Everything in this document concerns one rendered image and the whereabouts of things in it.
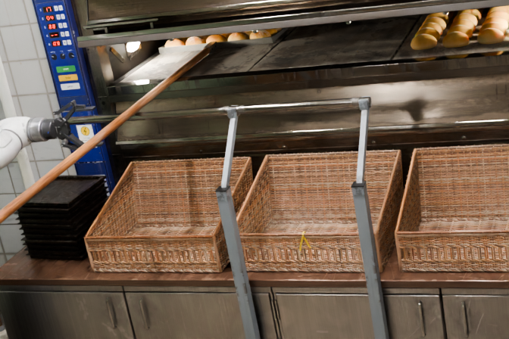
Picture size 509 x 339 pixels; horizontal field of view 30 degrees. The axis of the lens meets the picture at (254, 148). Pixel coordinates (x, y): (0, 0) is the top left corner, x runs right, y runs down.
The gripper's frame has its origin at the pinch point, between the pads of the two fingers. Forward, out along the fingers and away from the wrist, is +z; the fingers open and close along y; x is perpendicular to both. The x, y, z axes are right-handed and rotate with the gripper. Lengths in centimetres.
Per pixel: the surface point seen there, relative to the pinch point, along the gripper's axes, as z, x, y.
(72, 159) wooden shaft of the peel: 9.6, 34.3, -0.9
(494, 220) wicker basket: 131, -40, 59
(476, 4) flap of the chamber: 131, -37, -23
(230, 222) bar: 48, 8, 35
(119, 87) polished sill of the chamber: -17, -53, 1
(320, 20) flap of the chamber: 77, -37, -22
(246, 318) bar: 47, 8, 73
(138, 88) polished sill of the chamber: -8, -53, 3
